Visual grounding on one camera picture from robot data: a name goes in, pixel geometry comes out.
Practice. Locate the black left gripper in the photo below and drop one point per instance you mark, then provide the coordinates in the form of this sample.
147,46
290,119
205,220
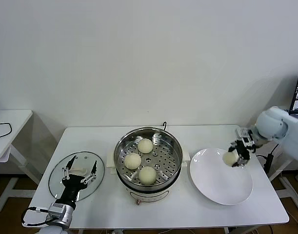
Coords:
71,187

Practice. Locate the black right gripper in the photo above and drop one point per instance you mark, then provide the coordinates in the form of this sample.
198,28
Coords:
242,150

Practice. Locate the white steamed baozi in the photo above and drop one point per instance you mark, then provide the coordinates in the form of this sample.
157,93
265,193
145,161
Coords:
145,145
133,161
147,175
229,159

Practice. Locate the round glass lid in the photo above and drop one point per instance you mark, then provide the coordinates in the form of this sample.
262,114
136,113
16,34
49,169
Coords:
93,190

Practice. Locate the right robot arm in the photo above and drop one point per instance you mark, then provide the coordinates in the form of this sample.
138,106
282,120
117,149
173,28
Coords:
273,124

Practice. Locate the stainless steel steamer basket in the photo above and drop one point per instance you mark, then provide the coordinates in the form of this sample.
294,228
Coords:
168,175

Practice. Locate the steel steamer pot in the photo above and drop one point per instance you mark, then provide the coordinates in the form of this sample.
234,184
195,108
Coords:
148,196

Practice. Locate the black hanging power adapter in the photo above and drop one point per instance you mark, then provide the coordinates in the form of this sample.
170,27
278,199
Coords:
269,163

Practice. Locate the white round plate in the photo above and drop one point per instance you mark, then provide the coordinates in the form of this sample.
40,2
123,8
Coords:
212,193

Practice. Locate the white laptop side table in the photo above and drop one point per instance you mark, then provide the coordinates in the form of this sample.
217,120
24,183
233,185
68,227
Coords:
291,192

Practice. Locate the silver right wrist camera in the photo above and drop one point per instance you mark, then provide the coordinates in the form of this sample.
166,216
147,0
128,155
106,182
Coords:
244,136

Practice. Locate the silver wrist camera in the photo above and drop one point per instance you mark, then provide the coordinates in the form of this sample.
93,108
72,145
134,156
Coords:
244,136
57,210

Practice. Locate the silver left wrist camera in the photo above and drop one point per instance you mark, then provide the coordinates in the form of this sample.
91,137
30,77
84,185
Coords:
57,210

